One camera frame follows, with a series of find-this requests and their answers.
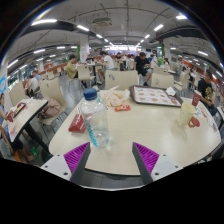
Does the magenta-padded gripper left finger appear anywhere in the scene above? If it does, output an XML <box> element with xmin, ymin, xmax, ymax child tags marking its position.
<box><xmin>40</xmin><ymin>142</ymin><xmax>92</xmax><ymax>186</ymax></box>

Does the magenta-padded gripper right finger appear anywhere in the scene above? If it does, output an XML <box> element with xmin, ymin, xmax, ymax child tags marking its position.
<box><xmin>131</xmin><ymin>142</ymin><xmax>183</xmax><ymax>186</ymax></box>

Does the clear blue-capped water bottle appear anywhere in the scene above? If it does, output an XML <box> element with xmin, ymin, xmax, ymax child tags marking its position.
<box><xmin>79</xmin><ymin>88</ymin><xmax>111</xmax><ymax>149</ymax></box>

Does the red paper packet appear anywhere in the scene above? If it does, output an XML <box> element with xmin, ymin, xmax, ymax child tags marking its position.
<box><xmin>68</xmin><ymin>113</ymin><xmax>87</xmax><ymax>134</ymax></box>

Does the pink backpack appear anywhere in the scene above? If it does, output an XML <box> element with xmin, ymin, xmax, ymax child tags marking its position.
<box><xmin>38</xmin><ymin>98</ymin><xmax>63</xmax><ymax>119</ymax></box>

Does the cream neighbouring table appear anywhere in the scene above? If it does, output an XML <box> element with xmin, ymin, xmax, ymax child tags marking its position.
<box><xmin>6</xmin><ymin>98</ymin><xmax>49</xmax><ymax>144</ymax></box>

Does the colourful sticker sheet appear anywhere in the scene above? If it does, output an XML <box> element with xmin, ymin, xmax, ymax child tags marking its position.
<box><xmin>194</xmin><ymin>106</ymin><xmax>209</xmax><ymax>118</ymax></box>

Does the brown food tray with menu paper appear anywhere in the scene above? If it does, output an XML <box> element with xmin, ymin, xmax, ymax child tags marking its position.
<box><xmin>128</xmin><ymin>85</ymin><xmax>184</xmax><ymax>108</ymax></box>

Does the red sauce sachet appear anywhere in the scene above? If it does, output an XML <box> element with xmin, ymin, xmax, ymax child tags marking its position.
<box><xmin>114</xmin><ymin>104</ymin><xmax>131</xmax><ymax>112</ymax></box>

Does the crumpled white napkin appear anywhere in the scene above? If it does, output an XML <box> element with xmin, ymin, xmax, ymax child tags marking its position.
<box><xmin>165</xmin><ymin>86</ymin><xmax>177</xmax><ymax>97</ymax></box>

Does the person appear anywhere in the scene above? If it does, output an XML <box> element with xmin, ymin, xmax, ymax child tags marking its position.
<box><xmin>24</xmin><ymin>73</ymin><xmax>41</xmax><ymax>98</ymax></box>
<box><xmin>197</xmin><ymin>68</ymin><xmax>221</xmax><ymax>116</ymax></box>
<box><xmin>96</xmin><ymin>50</ymin><xmax>115</xmax><ymax>84</ymax></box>
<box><xmin>64</xmin><ymin>54</ymin><xmax>79</xmax><ymax>80</ymax></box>
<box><xmin>133</xmin><ymin>51</ymin><xmax>153</xmax><ymax>87</ymax></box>

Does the cream chair with round hole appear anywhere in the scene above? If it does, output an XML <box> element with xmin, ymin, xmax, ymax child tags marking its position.
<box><xmin>104</xmin><ymin>69</ymin><xmax>139</xmax><ymax>91</ymax></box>
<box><xmin>150</xmin><ymin>72</ymin><xmax>175</xmax><ymax>90</ymax></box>

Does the group of cream chairs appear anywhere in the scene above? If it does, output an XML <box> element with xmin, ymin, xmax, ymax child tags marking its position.
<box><xmin>8</xmin><ymin>63</ymin><xmax>191</xmax><ymax>108</ymax></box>

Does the group of ceiling lights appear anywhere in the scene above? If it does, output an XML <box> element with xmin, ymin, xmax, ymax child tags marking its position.
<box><xmin>6</xmin><ymin>13</ymin><xmax>224</xmax><ymax>79</ymax></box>

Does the ceiling air conditioner unit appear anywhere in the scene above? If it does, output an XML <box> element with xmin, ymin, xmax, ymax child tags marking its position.
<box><xmin>92</xmin><ymin>16</ymin><xmax>113</xmax><ymax>27</ymax></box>

